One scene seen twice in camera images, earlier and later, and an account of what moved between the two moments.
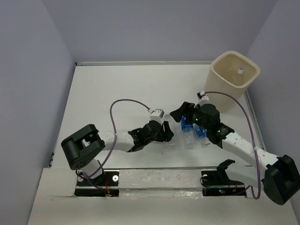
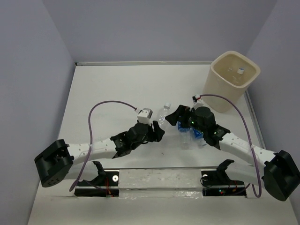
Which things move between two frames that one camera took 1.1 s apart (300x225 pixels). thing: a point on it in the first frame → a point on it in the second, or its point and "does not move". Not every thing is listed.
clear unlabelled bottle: x=176 y=144 → x=163 y=113
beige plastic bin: x=232 y=72 does not move
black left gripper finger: x=167 y=133 → x=159 y=132
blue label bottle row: x=240 y=71 does not move
